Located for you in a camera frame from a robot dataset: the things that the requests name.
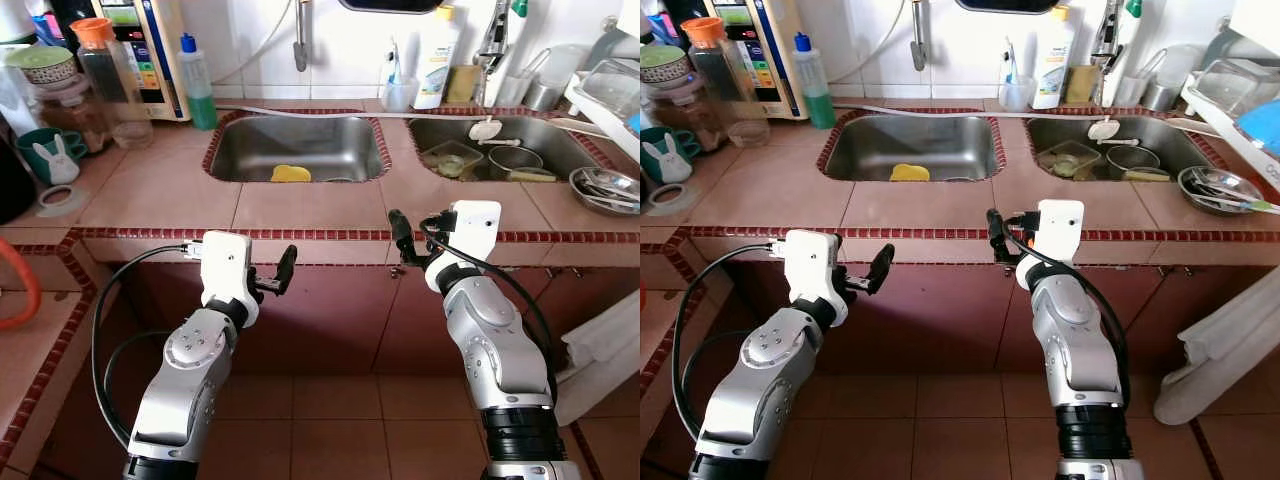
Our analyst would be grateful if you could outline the white hanging towel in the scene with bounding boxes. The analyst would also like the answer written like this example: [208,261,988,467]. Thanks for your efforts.
[555,290,641,429]
[1152,265,1280,426]

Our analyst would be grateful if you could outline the pink kitchen cabinet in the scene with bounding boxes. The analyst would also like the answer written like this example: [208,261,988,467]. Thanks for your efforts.
[95,240,641,381]
[690,240,1280,381]

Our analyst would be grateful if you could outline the white plastic scoop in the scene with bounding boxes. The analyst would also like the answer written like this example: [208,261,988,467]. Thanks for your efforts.
[468,115,541,143]
[1087,115,1151,143]

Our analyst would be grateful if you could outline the clear lidded storage box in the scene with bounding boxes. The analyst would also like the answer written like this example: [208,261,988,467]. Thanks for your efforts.
[578,58,641,119]
[1195,58,1280,121]

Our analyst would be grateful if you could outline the chrome sink faucet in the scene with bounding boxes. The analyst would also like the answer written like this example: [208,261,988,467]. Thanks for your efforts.
[1092,0,1146,106]
[475,0,531,106]

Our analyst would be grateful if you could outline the patterned bowl green lid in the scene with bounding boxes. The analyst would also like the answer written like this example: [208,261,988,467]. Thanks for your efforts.
[5,45,79,89]
[640,45,691,89]

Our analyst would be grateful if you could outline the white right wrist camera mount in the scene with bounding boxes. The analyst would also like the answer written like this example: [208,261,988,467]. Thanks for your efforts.
[425,200,503,296]
[1018,198,1087,291]

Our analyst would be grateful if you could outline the metal wall tap spout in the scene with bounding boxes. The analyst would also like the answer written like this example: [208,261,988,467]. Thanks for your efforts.
[292,0,311,73]
[908,0,929,73]

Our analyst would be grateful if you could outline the dark blue hanging tray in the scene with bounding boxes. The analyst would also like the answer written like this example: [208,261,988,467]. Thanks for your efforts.
[955,0,1061,14]
[338,0,446,14]

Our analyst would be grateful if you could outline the clear plastic food container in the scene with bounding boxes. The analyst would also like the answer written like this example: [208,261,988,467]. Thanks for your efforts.
[418,142,486,181]
[1035,142,1103,181]

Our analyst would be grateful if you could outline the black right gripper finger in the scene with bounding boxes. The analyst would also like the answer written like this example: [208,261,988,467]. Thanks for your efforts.
[985,208,1013,266]
[388,208,419,266]

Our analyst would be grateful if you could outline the beige water ioniser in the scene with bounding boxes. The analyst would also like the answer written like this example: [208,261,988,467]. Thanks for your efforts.
[710,0,811,121]
[92,0,193,121]

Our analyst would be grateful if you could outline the stainless steel sink basin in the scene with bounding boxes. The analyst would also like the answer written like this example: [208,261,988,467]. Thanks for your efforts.
[1025,115,1216,186]
[405,113,606,186]
[203,110,393,185]
[815,112,1006,185]

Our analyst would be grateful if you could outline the steel cup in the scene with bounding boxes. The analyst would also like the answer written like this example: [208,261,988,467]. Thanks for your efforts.
[495,72,536,109]
[1110,72,1149,109]
[525,80,566,113]
[1140,80,1181,113]

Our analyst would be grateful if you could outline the clear plastic cup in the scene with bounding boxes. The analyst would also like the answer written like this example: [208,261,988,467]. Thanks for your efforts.
[380,75,419,113]
[998,75,1036,113]

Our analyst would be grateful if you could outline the glass pitcher orange lid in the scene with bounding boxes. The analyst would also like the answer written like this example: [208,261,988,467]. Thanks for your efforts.
[682,17,773,151]
[70,17,156,151]

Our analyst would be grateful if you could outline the yellow sponge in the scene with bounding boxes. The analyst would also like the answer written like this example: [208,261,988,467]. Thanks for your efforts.
[445,65,483,106]
[1063,65,1099,106]

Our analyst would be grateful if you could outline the teal rabbit mug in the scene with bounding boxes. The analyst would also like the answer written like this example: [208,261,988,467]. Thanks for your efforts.
[15,128,89,186]
[640,128,701,186]

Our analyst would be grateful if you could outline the small steel pot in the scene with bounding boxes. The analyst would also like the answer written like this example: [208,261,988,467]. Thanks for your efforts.
[1105,145,1163,181]
[487,145,546,181]

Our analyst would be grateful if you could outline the black kitchen appliance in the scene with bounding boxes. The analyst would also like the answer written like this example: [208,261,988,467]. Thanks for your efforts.
[0,135,39,229]

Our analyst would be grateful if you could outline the white water hose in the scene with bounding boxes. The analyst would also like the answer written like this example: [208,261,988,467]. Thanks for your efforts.
[830,0,913,86]
[210,0,296,86]

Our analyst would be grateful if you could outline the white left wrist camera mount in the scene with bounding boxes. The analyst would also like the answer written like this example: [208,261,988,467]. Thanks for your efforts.
[783,230,849,329]
[198,230,263,326]

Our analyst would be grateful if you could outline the clear tape roll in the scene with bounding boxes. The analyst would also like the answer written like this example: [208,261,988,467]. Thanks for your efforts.
[645,183,691,213]
[38,185,89,218]

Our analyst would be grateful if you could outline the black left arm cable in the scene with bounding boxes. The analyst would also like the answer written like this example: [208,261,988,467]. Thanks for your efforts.
[672,240,791,446]
[88,243,206,451]

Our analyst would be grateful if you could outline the green liquid bottle blue cap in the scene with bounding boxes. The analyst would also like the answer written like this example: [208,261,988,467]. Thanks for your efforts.
[178,33,219,131]
[793,33,836,131]

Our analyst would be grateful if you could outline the orange plastic hose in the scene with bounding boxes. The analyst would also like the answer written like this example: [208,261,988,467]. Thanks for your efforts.
[0,235,43,331]

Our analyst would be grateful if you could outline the glass jar pink lid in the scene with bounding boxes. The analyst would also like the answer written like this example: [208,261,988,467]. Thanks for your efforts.
[650,80,729,151]
[28,80,109,153]

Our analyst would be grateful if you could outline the round steel dish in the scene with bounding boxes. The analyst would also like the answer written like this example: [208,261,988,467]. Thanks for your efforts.
[568,167,641,216]
[1177,165,1263,216]

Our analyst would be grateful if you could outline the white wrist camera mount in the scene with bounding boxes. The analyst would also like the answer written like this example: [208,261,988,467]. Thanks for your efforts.
[1018,198,1087,291]
[198,230,263,326]
[425,200,503,296]
[783,230,849,329]

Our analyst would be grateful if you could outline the white dish rack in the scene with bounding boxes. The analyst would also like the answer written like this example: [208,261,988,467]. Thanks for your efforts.
[1180,0,1280,191]
[565,20,641,151]

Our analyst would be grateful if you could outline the white jug green base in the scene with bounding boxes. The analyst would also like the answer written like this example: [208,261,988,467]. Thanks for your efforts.
[0,0,41,43]

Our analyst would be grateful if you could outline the clear white storage box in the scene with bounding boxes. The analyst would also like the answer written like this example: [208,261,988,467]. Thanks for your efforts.
[0,40,36,136]

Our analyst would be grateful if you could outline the white detergent bottle orange cap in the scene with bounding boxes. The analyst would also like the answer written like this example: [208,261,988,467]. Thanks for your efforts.
[1032,5,1079,111]
[413,5,461,111]

